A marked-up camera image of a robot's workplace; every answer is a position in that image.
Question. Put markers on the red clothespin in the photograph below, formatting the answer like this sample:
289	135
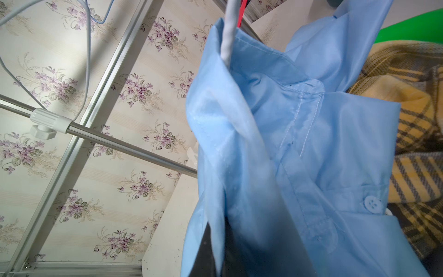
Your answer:
242	8

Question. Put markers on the green perforated plastic basket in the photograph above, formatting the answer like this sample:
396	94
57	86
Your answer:
427	27

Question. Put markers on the metal clothes rack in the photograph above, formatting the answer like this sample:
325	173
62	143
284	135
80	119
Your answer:
47	124

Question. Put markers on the light blue shirt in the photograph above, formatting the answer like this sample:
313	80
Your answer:
286	150

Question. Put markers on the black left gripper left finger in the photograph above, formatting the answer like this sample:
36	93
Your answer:
204	265

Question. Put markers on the yellow plaid shirt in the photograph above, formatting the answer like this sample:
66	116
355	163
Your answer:
411	73

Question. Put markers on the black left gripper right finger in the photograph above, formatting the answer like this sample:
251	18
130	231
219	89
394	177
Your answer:
240	256

